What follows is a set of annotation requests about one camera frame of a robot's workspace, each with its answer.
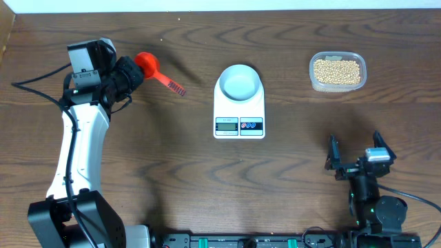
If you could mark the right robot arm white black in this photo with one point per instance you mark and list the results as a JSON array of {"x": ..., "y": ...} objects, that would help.
[{"x": 380, "y": 218}]

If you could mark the clear plastic soybean container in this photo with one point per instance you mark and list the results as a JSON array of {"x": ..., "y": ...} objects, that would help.
[{"x": 337, "y": 71}]

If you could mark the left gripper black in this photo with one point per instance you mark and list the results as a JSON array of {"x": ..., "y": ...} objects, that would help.
[{"x": 130, "y": 67}]

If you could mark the orange measuring scoop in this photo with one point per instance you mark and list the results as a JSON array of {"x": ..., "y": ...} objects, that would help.
[{"x": 151, "y": 69}]

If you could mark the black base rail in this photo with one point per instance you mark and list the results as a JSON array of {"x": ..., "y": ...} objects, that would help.
[{"x": 296, "y": 241}]

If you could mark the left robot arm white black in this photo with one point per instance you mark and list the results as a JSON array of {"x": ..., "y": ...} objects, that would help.
[{"x": 74, "y": 212}]

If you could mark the grey bowl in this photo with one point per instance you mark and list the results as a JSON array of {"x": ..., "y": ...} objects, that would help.
[{"x": 240, "y": 82}]

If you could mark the white digital kitchen scale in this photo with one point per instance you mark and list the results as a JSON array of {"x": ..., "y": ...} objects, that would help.
[{"x": 238, "y": 119}]

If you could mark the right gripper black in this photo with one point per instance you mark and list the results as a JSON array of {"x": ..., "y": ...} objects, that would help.
[{"x": 333, "y": 160}]

